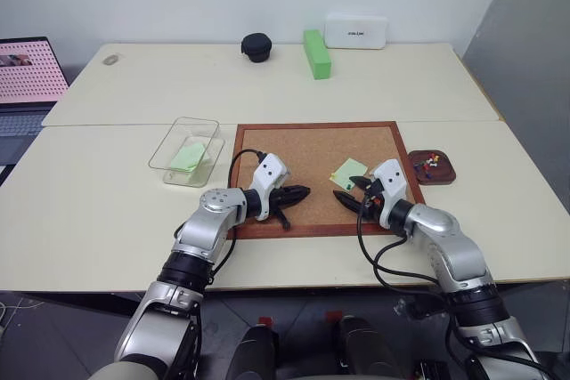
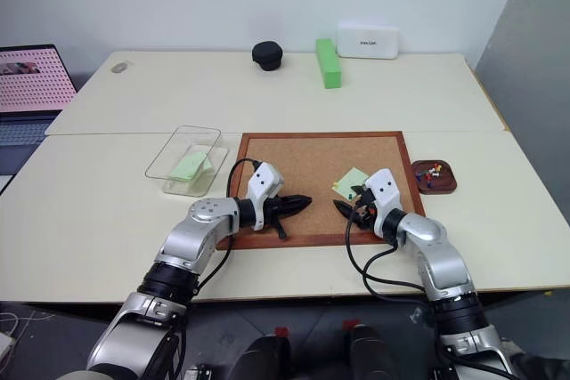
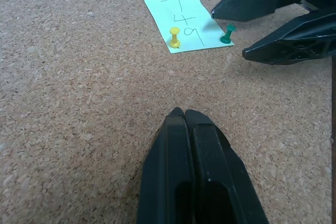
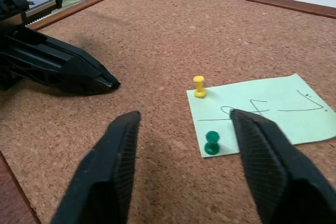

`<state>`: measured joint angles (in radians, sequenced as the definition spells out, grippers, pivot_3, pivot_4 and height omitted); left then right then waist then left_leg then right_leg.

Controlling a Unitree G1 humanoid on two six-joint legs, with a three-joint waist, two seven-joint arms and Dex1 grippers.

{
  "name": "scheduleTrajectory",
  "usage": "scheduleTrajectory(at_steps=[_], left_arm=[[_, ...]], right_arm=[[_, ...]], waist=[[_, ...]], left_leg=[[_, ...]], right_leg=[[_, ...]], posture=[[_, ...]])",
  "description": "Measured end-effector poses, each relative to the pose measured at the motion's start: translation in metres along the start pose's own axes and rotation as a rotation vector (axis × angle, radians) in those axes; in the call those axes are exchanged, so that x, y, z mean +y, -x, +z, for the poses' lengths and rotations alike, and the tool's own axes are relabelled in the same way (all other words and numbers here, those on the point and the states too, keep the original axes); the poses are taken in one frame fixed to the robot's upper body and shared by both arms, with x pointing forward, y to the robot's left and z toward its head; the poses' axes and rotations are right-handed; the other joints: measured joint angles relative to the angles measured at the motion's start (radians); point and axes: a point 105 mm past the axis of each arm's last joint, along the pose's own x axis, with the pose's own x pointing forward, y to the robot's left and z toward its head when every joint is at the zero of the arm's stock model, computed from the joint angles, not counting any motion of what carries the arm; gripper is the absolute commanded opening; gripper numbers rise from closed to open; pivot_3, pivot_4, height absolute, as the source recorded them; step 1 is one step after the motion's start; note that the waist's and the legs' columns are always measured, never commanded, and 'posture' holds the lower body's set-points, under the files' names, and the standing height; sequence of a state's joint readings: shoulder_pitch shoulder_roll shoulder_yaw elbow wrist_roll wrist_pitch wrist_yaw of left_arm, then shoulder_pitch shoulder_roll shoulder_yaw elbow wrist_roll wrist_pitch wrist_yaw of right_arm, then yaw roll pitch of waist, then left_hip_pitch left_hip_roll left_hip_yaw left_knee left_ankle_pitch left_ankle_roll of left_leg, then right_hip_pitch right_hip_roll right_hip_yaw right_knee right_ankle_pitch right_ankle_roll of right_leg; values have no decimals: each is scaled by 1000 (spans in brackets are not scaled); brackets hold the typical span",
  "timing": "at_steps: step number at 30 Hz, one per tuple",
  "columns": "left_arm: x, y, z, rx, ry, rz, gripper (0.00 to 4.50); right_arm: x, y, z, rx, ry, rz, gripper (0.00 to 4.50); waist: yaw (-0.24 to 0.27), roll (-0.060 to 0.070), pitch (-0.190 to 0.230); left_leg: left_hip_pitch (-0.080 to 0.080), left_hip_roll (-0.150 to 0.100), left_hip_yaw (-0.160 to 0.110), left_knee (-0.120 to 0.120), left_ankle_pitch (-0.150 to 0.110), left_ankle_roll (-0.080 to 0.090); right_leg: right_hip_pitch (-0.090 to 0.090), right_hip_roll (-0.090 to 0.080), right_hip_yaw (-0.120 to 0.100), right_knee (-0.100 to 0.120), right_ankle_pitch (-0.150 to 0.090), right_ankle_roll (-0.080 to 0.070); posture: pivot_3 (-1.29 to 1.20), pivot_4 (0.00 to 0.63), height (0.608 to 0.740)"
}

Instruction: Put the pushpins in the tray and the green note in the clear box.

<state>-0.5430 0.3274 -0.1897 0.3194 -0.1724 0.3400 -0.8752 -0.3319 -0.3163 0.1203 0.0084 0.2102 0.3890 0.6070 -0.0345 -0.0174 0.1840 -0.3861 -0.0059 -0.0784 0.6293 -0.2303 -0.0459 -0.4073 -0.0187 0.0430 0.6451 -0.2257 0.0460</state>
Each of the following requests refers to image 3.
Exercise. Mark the green pushpin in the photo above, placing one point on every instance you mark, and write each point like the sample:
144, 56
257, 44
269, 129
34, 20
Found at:
227, 35

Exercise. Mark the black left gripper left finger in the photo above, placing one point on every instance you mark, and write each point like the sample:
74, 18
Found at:
165, 171

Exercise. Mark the green paper note with writing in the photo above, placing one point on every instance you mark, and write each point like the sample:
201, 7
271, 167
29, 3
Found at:
181, 9

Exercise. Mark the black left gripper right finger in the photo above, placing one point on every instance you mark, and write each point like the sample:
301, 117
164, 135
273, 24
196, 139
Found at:
223, 171

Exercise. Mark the cork board with wooden frame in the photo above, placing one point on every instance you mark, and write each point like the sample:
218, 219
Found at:
78, 85

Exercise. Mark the yellow pushpin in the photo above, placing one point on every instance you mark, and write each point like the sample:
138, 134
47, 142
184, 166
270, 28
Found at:
174, 39

